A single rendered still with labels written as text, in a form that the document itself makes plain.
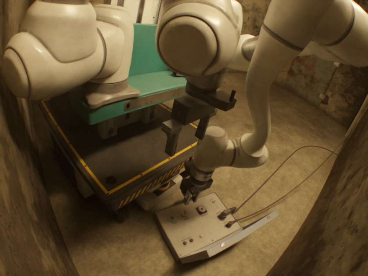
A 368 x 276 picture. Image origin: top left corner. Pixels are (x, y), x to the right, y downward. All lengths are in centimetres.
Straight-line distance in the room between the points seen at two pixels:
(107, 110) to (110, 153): 31
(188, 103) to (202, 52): 25
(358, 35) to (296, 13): 15
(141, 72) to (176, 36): 63
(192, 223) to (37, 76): 89
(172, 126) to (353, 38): 44
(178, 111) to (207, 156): 25
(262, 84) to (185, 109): 18
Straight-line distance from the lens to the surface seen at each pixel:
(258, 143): 68
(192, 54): 23
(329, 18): 41
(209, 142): 65
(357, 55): 50
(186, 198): 89
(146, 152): 90
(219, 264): 103
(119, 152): 89
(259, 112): 54
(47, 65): 38
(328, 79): 431
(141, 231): 102
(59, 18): 38
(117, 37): 53
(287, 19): 39
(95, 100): 58
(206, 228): 102
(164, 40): 24
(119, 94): 61
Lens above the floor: 91
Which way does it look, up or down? 35 degrees down
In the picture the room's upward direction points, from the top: 15 degrees clockwise
